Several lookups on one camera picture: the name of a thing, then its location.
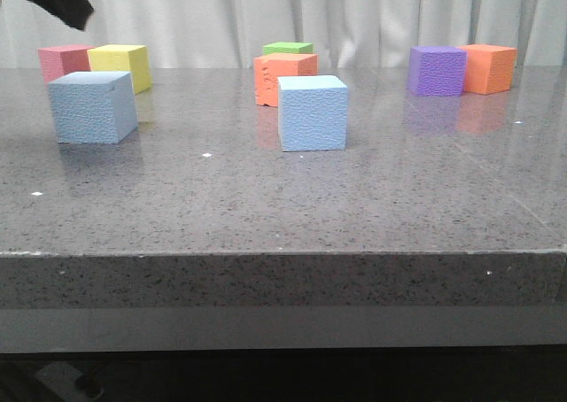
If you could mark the white pleated curtain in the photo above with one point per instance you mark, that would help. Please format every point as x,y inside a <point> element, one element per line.
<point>345,33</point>

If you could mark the green foam cube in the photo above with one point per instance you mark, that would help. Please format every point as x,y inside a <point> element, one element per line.
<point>288,47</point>

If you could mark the purple foam cube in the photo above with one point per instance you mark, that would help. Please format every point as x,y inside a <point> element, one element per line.
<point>436,71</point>

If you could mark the light blue foam cube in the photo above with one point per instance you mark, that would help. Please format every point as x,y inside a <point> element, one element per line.
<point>312,113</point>
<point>93,107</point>

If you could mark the red foam cube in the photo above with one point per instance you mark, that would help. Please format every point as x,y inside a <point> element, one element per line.
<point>57,61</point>

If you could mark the chipped orange foam cube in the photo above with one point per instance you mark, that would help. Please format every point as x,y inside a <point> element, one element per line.
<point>268,68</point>

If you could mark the yellow foam cube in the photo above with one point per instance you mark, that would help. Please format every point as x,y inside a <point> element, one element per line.
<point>123,57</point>

